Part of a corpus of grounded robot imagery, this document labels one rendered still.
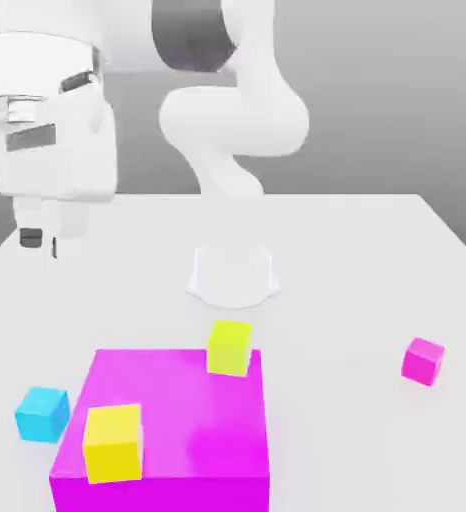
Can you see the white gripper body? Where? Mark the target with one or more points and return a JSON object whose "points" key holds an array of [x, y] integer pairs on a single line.
{"points": [[77, 168]]}

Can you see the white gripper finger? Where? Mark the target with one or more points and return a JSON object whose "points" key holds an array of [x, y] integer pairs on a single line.
{"points": [[73, 220], [29, 216]]}

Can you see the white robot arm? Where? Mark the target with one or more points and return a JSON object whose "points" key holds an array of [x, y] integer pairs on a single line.
{"points": [[233, 120]]}

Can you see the small cyan cube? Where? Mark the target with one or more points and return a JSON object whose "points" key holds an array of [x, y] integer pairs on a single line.
{"points": [[41, 416]]}

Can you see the small lime cube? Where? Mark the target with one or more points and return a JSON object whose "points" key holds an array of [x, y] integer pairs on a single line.
{"points": [[229, 348]]}

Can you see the small yellow cube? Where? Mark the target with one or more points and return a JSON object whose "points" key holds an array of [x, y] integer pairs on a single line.
{"points": [[113, 444]]}

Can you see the small magenta cube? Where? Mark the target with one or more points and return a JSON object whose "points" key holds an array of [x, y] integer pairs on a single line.
{"points": [[422, 362]]}

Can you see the large magenta box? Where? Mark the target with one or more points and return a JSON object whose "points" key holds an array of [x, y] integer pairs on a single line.
{"points": [[201, 420]]}

